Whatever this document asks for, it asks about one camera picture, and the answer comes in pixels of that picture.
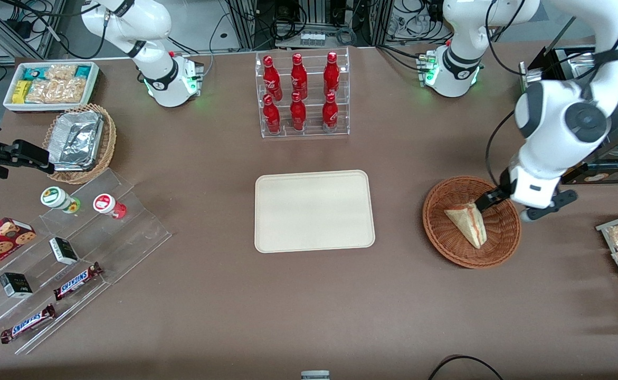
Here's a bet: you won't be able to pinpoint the red label white cup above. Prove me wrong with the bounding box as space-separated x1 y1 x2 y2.
93 194 128 220

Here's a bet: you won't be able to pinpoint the clear acrylic stepped display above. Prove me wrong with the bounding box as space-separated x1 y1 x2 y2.
0 168 172 355

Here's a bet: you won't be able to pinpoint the steel warmer pan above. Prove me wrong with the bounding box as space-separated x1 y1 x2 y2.
550 50 598 80

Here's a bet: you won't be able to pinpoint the cream plastic tray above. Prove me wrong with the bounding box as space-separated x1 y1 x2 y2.
254 169 376 254

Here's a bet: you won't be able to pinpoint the black cable loop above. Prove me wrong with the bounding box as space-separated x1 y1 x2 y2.
427 355 505 380

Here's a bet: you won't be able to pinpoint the light wicker basket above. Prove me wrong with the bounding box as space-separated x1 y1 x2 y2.
42 103 117 184

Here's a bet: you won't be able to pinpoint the small black box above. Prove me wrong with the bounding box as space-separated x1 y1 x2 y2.
0 272 33 299
49 237 79 265

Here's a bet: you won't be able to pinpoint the white plastic snack bin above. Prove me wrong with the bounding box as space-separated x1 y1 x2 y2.
3 61 101 112

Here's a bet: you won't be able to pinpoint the red cola bottle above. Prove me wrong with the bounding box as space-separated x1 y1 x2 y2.
322 93 339 131
324 51 340 97
290 92 307 131
263 55 283 101
263 94 281 134
291 53 308 100

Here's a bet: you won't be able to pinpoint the clear bag of crackers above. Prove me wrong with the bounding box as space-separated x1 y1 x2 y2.
26 64 88 104

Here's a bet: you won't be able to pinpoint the clear acrylic bottle rack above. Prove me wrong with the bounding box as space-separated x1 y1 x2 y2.
255 46 350 139

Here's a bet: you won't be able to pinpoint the brown wicker basket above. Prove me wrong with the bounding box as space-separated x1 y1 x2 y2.
422 175 522 270

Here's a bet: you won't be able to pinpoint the triangle sandwich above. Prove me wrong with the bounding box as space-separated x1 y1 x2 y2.
444 203 487 250

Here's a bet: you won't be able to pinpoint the snickers chocolate bar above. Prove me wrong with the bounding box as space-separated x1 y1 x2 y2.
0 303 56 344
53 262 103 301

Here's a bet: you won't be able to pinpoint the stacked foil containers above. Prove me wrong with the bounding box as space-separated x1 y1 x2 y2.
49 111 104 172

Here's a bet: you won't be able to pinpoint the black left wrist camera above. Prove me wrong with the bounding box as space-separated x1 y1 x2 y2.
519 189 578 222

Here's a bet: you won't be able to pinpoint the green label white cup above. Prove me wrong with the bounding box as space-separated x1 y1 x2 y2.
41 186 81 214

